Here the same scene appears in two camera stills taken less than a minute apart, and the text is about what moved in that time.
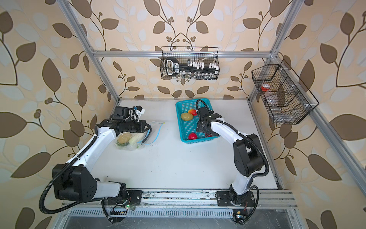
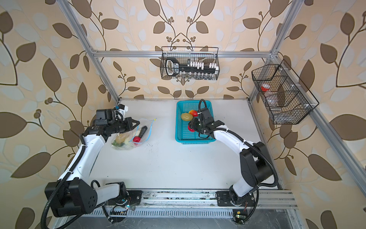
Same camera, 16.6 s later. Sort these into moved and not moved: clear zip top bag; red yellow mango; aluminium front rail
Moved: clear zip top bag
Not moved: aluminium front rail; red yellow mango
